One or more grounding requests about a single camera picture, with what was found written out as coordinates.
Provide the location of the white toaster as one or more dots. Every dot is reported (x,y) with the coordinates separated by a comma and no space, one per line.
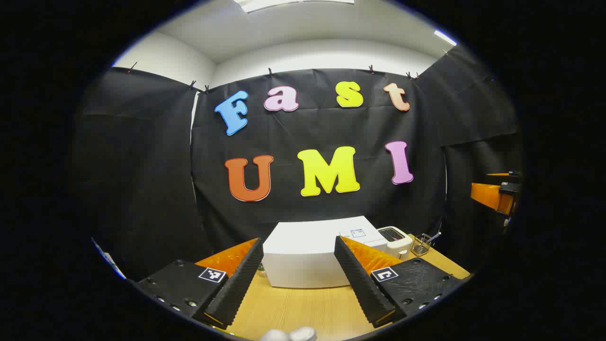
(400,244)

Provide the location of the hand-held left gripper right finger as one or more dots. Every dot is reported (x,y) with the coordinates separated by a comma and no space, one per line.
(360,284)

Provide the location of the large ceiling light panel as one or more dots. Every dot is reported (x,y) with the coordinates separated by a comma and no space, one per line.
(265,4)

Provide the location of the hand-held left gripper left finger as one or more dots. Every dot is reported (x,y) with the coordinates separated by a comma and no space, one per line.
(241,279)

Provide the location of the small ceiling light panel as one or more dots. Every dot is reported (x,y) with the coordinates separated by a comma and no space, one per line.
(445,37)

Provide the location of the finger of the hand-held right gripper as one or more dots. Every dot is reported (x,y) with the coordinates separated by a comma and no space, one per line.
(515,174)
(485,194)

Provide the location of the white microwave oven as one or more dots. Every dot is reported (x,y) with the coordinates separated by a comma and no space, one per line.
(303,255)

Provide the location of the black backdrop cloth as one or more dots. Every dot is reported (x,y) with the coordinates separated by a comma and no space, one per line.
(307,128)

